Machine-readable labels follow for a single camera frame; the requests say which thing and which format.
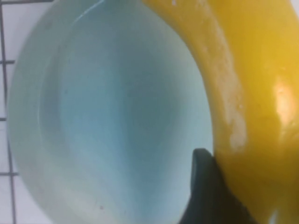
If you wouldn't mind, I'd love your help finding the blue-green round plate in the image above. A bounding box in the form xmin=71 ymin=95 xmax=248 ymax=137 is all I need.
xmin=7 ymin=0 xmax=215 ymax=224

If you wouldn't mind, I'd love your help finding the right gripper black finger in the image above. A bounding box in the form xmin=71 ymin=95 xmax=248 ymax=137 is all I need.
xmin=178 ymin=148 xmax=260 ymax=224

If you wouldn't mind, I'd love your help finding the yellow banana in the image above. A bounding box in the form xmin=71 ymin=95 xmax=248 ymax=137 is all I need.
xmin=141 ymin=0 xmax=299 ymax=224

